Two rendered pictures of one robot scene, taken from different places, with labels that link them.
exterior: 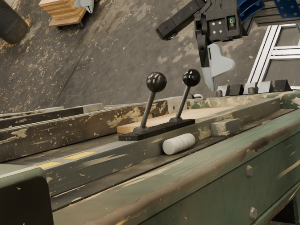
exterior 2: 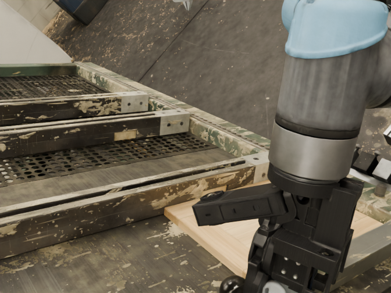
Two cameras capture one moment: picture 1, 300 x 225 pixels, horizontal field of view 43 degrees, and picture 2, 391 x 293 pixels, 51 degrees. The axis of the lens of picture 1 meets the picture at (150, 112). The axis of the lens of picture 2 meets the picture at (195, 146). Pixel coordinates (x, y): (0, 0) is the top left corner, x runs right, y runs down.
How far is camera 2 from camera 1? 0.51 m
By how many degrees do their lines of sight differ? 19
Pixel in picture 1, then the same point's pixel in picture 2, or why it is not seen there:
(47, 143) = (49, 238)
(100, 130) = (138, 213)
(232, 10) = (327, 263)
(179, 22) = (231, 218)
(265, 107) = (383, 253)
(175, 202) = not seen: outside the picture
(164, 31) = (202, 218)
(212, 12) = (287, 245)
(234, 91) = (362, 163)
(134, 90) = (258, 61)
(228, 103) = not seen: hidden behind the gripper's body
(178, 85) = not seen: hidden behind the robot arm
